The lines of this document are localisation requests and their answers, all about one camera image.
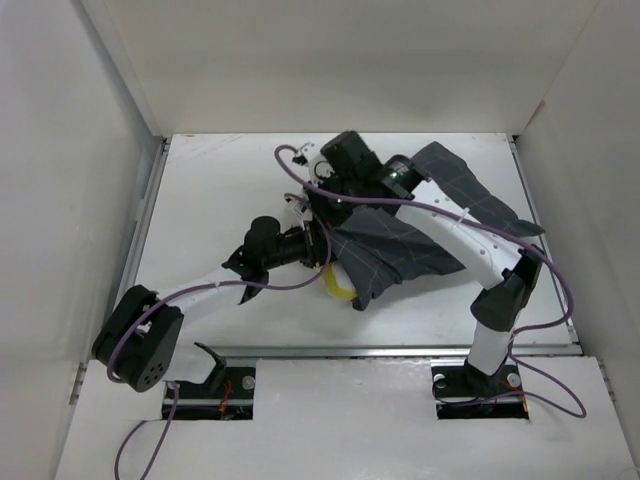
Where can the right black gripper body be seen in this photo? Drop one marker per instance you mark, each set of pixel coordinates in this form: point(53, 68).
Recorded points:
point(334, 213)

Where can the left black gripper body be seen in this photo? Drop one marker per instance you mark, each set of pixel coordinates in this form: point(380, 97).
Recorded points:
point(300, 246)

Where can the cream yellow pillow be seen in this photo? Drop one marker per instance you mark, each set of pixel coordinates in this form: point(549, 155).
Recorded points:
point(338, 283)

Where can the dark grey checked pillowcase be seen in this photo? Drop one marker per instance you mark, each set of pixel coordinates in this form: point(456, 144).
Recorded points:
point(377, 250)

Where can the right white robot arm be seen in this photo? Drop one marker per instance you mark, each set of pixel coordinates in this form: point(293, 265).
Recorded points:
point(427, 214)

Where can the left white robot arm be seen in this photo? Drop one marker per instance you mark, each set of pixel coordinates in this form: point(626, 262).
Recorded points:
point(139, 343)

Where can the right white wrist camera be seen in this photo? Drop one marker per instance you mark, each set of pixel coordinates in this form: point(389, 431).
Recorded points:
point(319, 169)

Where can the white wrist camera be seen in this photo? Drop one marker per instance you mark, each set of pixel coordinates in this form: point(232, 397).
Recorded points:
point(300, 216)
point(319, 169)

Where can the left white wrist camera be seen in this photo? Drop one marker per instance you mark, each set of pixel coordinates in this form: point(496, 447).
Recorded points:
point(300, 216)

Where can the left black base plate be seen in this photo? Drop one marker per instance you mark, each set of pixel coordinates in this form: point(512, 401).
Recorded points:
point(233, 399)

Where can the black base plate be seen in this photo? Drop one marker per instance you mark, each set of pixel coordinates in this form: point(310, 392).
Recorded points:
point(233, 399)
point(460, 395)

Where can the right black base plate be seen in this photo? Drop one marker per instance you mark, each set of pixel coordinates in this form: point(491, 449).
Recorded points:
point(460, 395)

